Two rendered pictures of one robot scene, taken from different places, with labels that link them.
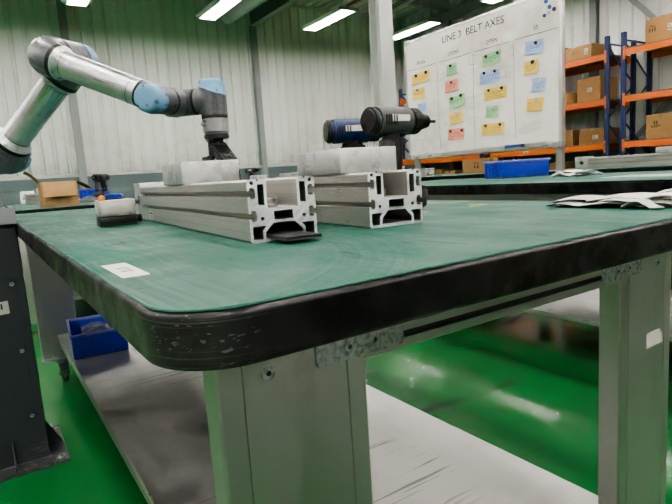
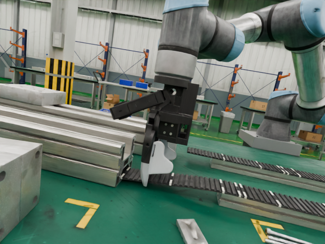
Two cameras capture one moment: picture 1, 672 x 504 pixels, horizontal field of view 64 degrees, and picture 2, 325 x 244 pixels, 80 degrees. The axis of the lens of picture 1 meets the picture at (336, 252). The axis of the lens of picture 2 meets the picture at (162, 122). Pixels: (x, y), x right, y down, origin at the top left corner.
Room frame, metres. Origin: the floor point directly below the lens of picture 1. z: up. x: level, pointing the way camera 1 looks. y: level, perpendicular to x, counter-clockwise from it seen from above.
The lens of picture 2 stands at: (1.81, 0.01, 0.99)
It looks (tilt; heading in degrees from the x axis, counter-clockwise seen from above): 11 degrees down; 127
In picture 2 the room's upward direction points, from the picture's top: 10 degrees clockwise
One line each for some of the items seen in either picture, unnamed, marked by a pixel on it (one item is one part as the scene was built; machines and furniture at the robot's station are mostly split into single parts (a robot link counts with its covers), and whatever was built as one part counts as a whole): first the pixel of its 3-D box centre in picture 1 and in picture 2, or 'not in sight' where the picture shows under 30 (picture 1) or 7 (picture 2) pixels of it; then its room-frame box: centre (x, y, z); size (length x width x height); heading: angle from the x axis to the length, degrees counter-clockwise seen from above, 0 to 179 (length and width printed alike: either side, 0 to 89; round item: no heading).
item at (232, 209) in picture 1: (202, 204); (32, 113); (1.08, 0.26, 0.82); 0.80 x 0.10 x 0.09; 29
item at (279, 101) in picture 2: not in sight; (282, 104); (1.68, 1.12, 0.99); 0.13 x 0.12 x 0.14; 164
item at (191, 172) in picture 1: (200, 179); (32, 98); (1.08, 0.26, 0.87); 0.16 x 0.11 x 0.07; 29
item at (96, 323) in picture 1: (97, 334); not in sight; (2.17, 1.02, 0.27); 0.31 x 0.21 x 0.10; 28
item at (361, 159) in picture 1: (344, 169); not in sight; (0.96, -0.03, 0.87); 0.16 x 0.11 x 0.07; 29
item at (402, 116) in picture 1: (404, 158); not in sight; (1.19, -0.16, 0.89); 0.20 x 0.08 x 0.22; 125
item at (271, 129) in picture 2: not in sight; (274, 127); (1.68, 1.12, 0.88); 0.15 x 0.15 x 0.10
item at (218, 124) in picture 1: (214, 127); (175, 68); (1.58, 0.33, 1.02); 0.08 x 0.08 x 0.05
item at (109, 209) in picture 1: (119, 211); not in sight; (1.27, 0.50, 0.81); 0.10 x 0.08 x 0.06; 119
